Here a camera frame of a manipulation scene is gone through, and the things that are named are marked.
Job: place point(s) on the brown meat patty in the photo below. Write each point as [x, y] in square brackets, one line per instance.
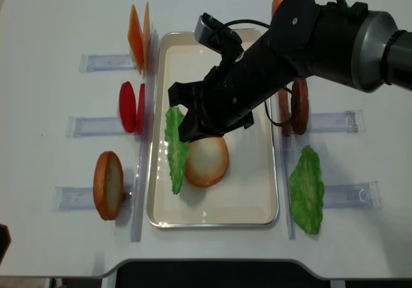
[300, 106]
[284, 111]

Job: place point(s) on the clear acrylic rack right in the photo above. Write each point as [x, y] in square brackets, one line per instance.
[347, 196]

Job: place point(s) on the upright bread slice right rack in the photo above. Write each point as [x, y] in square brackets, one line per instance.
[275, 6]

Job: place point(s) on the green lettuce leaf on rack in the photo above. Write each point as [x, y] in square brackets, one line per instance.
[307, 192]

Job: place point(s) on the upright bread slice rack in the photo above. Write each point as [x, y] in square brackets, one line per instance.
[275, 6]
[108, 185]

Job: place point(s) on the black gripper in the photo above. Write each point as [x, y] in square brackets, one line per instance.
[223, 101]

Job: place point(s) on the upright bread slice left rack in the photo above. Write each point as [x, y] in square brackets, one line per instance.
[108, 185]

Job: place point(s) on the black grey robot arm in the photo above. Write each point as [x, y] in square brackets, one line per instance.
[350, 45]

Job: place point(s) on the brown meat patty inner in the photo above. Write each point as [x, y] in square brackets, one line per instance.
[284, 111]

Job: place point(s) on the orange cheese slice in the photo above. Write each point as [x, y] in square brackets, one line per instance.
[146, 37]
[134, 37]

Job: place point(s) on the red tomato slice inner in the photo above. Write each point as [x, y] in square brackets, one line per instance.
[140, 110]

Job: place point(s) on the orange cheese slice outer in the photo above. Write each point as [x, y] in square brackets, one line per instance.
[134, 37]

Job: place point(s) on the bread slice on tray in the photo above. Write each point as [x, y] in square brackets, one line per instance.
[208, 161]

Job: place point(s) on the brown meat patty outer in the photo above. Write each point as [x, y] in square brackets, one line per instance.
[300, 106]

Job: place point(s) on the green lettuce leaf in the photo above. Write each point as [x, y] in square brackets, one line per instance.
[177, 151]
[307, 192]

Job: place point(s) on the red tomato slice outer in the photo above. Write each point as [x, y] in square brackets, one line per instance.
[127, 107]

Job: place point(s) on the red tomato slice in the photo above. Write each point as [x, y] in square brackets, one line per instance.
[127, 107]
[140, 110]

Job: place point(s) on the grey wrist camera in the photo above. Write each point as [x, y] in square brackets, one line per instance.
[218, 37]

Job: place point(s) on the clear acrylic rack left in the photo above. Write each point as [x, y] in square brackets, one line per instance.
[80, 198]

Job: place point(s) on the orange cheese slice inner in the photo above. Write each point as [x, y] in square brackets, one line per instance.
[146, 37]

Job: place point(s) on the white rectangular tray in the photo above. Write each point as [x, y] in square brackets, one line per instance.
[247, 194]

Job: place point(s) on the clear acrylic rack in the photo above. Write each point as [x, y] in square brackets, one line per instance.
[347, 196]
[80, 198]

